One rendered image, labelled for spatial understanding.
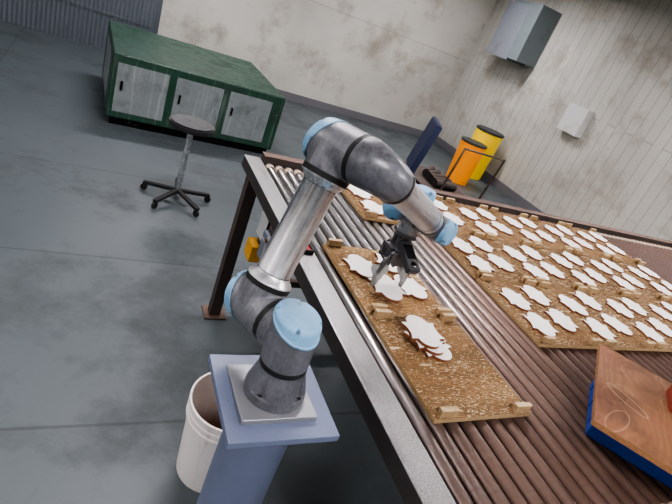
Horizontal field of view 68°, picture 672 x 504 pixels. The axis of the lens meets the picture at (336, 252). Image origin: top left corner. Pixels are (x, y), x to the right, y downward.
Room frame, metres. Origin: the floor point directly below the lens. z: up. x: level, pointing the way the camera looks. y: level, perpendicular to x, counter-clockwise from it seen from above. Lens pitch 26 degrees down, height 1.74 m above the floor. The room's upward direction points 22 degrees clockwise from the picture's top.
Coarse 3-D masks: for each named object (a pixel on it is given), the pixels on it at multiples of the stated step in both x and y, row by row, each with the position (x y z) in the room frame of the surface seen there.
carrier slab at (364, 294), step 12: (336, 252) 1.65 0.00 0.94; (348, 252) 1.68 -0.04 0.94; (360, 252) 1.73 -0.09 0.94; (372, 252) 1.77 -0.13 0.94; (336, 264) 1.56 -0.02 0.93; (372, 264) 1.67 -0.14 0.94; (348, 276) 1.51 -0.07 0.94; (408, 276) 1.69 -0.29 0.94; (348, 288) 1.45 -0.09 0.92; (360, 288) 1.46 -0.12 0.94; (372, 288) 1.49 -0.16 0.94; (360, 300) 1.39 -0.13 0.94; (372, 300) 1.41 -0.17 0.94; (384, 300) 1.45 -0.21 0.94; (408, 300) 1.51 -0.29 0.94; (432, 300) 1.58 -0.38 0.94; (372, 312) 1.34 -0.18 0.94; (396, 312) 1.40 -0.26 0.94; (408, 312) 1.43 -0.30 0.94; (420, 312) 1.46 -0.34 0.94; (432, 312) 1.50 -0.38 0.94
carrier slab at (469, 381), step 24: (384, 336) 1.24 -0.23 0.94; (456, 336) 1.40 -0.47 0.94; (408, 360) 1.17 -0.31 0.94; (432, 360) 1.22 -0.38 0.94; (456, 360) 1.27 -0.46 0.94; (480, 360) 1.32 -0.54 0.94; (408, 384) 1.09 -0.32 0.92; (432, 384) 1.11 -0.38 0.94; (456, 384) 1.15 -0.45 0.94; (480, 384) 1.20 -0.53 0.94; (504, 384) 1.25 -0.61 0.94; (432, 408) 1.02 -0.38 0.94; (480, 408) 1.09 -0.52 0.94; (504, 408) 1.13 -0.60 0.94
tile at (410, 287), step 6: (396, 276) 1.63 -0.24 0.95; (408, 282) 1.62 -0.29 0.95; (414, 282) 1.64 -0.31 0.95; (402, 288) 1.55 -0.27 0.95; (408, 288) 1.57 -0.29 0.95; (414, 288) 1.59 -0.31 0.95; (420, 288) 1.61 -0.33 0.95; (408, 294) 1.53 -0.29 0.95; (414, 294) 1.55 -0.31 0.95; (420, 294) 1.56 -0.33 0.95; (426, 294) 1.58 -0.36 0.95; (420, 300) 1.54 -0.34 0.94
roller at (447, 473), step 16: (272, 176) 2.20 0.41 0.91; (320, 256) 1.61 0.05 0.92; (336, 288) 1.44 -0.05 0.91; (352, 304) 1.37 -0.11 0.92; (352, 320) 1.31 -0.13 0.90; (368, 336) 1.24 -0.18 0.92; (384, 368) 1.13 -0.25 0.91; (400, 384) 1.08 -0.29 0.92; (400, 400) 1.03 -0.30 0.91; (416, 416) 0.98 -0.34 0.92; (416, 432) 0.95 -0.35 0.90; (432, 448) 0.90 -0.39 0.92; (448, 464) 0.87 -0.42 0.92; (448, 480) 0.83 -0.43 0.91; (464, 496) 0.80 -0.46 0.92
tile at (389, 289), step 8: (368, 280) 1.46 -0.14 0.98; (384, 280) 1.49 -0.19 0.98; (392, 280) 1.51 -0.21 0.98; (376, 288) 1.42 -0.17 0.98; (384, 288) 1.44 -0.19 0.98; (392, 288) 1.46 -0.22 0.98; (400, 288) 1.48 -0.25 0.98; (384, 296) 1.40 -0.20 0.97; (392, 296) 1.41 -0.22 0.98; (400, 296) 1.43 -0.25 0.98
